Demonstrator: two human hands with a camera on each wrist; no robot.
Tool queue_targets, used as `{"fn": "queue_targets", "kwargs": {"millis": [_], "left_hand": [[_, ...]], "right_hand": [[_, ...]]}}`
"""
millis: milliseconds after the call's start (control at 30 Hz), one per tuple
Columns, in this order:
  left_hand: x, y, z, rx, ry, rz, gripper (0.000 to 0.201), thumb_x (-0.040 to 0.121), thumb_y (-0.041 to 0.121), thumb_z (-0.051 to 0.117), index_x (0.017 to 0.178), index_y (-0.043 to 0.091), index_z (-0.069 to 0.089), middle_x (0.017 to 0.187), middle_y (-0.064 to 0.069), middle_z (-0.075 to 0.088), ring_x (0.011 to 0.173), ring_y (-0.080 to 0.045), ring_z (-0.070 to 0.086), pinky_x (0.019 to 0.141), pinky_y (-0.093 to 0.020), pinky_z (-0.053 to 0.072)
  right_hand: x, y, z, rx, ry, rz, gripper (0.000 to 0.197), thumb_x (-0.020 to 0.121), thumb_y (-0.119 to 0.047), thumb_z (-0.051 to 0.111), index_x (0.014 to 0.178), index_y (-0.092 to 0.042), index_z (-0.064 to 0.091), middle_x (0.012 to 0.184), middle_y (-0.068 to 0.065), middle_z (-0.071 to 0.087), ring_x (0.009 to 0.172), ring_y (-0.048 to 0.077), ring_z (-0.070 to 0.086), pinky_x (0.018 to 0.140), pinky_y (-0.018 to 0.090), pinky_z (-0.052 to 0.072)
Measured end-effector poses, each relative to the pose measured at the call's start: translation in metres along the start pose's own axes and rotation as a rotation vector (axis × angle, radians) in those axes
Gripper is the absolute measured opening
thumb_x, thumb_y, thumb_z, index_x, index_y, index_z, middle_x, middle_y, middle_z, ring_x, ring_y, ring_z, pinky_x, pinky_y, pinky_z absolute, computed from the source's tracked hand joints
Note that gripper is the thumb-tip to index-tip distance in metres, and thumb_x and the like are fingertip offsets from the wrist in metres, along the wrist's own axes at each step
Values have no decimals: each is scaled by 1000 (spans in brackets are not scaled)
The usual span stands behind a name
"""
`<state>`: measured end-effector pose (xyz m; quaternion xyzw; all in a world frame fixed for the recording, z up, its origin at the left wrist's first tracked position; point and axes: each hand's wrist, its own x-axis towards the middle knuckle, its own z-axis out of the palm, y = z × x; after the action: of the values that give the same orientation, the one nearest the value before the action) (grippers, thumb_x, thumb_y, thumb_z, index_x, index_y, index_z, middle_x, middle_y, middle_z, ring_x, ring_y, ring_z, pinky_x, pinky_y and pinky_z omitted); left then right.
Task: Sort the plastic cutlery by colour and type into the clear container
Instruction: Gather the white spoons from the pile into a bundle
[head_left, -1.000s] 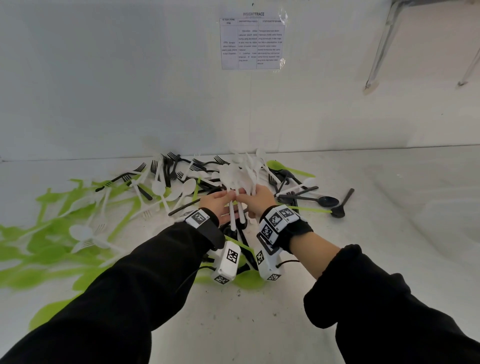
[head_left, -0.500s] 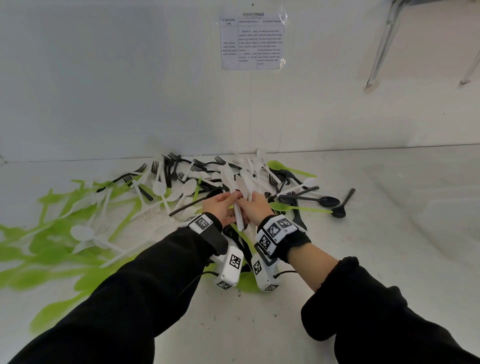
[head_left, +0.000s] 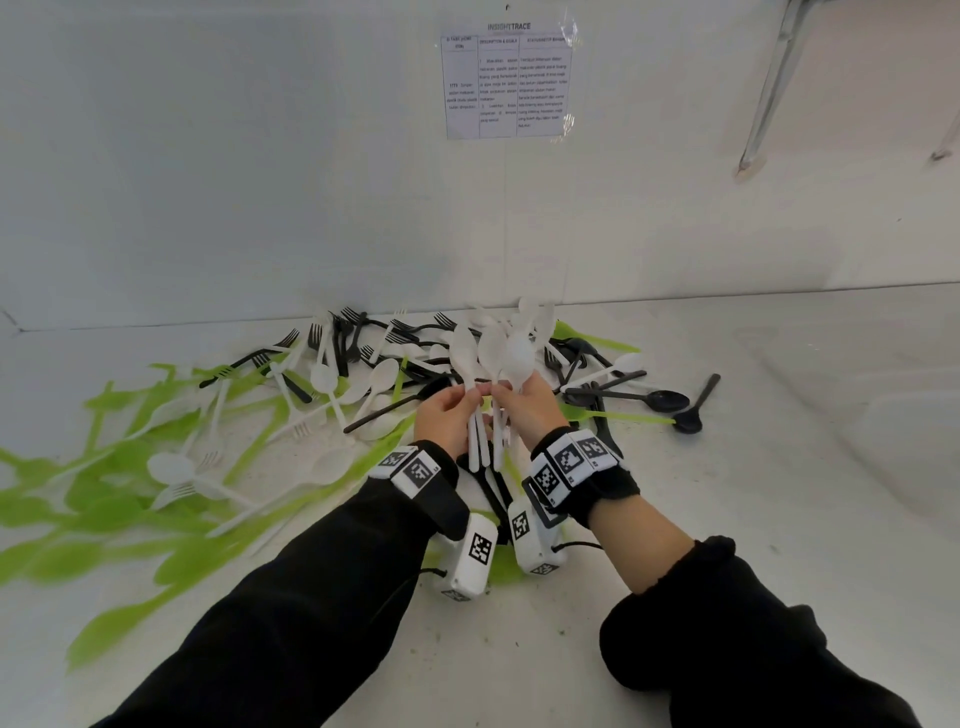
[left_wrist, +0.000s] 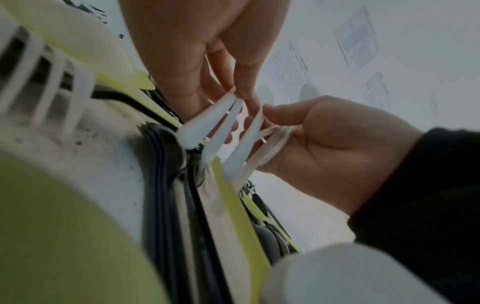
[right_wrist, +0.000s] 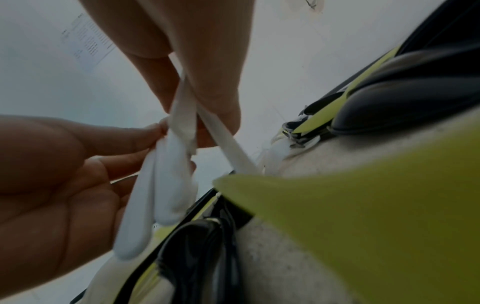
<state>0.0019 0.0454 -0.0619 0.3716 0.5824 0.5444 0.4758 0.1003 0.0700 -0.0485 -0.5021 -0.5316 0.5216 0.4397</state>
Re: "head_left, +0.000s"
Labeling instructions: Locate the black marker left wrist band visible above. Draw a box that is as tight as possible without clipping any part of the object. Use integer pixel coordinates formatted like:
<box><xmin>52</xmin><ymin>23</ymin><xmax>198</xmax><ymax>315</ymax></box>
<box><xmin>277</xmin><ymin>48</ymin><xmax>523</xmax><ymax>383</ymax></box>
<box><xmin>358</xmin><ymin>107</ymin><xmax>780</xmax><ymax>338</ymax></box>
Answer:
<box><xmin>365</xmin><ymin>440</ymin><xmax>490</xmax><ymax>543</ymax></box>

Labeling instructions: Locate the black marker wrist band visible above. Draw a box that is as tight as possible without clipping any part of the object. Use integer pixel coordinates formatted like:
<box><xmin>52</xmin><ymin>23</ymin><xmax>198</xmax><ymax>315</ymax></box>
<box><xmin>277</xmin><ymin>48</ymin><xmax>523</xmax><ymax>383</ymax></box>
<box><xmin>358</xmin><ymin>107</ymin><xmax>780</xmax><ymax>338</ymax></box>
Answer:
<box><xmin>365</xmin><ymin>440</ymin><xmax>490</xmax><ymax>543</ymax></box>
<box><xmin>521</xmin><ymin>425</ymin><xmax>641</xmax><ymax>532</ymax></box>

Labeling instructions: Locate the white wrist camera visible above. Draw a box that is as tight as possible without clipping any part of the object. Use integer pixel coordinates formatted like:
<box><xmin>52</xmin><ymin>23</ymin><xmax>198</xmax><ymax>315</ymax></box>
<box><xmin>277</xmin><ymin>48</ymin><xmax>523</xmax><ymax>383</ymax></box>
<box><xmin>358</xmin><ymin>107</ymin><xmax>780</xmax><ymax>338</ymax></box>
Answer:
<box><xmin>431</xmin><ymin>509</ymin><xmax>500</xmax><ymax>603</ymax></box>
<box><xmin>507</xmin><ymin>494</ymin><xmax>570</xmax><ymax>577</ymax></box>

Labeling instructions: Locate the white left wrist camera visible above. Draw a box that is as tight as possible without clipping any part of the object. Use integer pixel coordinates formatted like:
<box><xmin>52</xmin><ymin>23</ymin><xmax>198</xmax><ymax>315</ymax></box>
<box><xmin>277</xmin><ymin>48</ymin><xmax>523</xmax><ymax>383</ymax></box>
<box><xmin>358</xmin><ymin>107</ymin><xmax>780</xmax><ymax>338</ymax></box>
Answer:
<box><xmin>431</xmin><ymin>509</ymin><xmax>500</xmax><ymax>603</ymax></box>

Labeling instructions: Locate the metal wall bracket frame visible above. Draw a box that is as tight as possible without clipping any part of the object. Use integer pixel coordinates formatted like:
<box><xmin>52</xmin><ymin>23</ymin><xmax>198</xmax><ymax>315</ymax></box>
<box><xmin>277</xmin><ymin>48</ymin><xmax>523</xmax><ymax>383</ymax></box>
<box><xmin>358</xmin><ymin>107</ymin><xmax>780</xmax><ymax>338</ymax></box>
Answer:
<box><xmin>734</xmin><ymin>0</ymin><xmax>960</xmax><ymax>178</ymax></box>

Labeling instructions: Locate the printed paper wall notice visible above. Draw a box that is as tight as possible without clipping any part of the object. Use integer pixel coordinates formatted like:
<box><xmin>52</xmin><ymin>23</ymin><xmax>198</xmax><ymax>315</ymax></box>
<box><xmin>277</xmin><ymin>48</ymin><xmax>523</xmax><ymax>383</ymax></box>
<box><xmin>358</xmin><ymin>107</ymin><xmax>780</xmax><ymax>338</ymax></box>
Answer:
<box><xmin>438</xmin><ymin>22</ymin><xmax>583</xmax><ymax>142</ymax></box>

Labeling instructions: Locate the pile of plastic cutlery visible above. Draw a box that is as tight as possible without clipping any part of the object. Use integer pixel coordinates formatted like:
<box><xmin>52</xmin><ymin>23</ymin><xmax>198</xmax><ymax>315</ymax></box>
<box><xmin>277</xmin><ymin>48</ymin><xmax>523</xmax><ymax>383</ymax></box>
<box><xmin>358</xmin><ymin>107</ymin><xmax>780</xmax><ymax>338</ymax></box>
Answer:
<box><xmin>0</xmin><ymin>318</ymin><xmax>676</xmax><ymax>673</ymax></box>

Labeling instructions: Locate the white plastic spoon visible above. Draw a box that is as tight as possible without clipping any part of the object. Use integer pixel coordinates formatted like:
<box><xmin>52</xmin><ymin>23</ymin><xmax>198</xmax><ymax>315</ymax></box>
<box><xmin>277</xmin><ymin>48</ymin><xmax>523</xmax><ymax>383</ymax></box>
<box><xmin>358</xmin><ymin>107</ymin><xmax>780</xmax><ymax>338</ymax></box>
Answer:
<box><xmin>498</xmin><ymin>337</ymin><xmax>535</xmax><ymax>466</ymax></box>
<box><xmin>476</xmin><ymin>326</ymin><xmax>505</xmax><ymax>470</ymax></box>
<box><xmin>447</xmin><ymin>323</ymin><xmax>489</xmax><ymax>481</ymax></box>

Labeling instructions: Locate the person's left forearm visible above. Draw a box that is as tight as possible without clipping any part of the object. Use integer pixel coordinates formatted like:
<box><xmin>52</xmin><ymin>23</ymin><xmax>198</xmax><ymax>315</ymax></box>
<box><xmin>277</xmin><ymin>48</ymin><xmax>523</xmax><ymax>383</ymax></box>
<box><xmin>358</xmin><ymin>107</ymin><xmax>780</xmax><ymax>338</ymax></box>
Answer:
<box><xmin>89</xmin><ymin>479</ymin><xmax>466</xmax><ymax>728</ymax></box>

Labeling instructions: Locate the person's right hand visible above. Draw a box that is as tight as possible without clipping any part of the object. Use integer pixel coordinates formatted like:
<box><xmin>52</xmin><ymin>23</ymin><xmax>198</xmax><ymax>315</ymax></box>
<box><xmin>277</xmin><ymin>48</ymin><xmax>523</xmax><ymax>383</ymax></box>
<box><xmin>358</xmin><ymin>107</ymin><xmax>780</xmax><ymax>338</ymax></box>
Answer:
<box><xmin>483</xmin><ymin>371</ymin><xmax>575</xmax><ymax>463</ymax></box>

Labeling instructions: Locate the person's left hand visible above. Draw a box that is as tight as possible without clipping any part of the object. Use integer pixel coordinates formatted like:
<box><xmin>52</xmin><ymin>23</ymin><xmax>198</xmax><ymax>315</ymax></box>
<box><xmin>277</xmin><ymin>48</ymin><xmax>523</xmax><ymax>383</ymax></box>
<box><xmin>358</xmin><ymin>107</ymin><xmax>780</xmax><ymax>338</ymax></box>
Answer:
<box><xmin>412</xmin><ymin>378</ymin><xmax>489</xmax><ymax>470</ymax></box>

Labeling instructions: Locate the black marker right wrist band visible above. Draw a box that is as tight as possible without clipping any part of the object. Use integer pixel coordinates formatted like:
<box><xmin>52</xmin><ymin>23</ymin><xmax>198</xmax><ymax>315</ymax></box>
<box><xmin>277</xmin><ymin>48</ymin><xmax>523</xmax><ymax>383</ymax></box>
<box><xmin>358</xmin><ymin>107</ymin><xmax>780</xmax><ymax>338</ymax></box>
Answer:
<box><xmin>521</xmin><ymin>425</ymin><xmax>641</xmax><ymax>532</ymax></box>

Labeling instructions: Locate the pile of black plastic forks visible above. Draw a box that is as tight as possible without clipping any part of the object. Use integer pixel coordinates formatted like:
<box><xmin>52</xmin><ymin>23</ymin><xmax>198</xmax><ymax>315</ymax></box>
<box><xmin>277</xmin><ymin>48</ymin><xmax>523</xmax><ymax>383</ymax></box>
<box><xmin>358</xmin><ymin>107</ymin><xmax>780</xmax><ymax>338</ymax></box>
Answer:
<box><xmin>198</xmin><ymin>305</ymin><xmax>723</xmax><ymax>541</ymax></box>

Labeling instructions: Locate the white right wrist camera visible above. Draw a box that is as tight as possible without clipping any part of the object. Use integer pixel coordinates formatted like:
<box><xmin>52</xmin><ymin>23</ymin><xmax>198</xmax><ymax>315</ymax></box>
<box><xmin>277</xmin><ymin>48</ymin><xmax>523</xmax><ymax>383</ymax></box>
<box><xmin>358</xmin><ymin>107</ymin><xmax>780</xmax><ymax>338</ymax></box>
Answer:
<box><xmin>507</xmin><ymin>494</ymin><xmax>570</xmax><ymax>577</ymax></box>

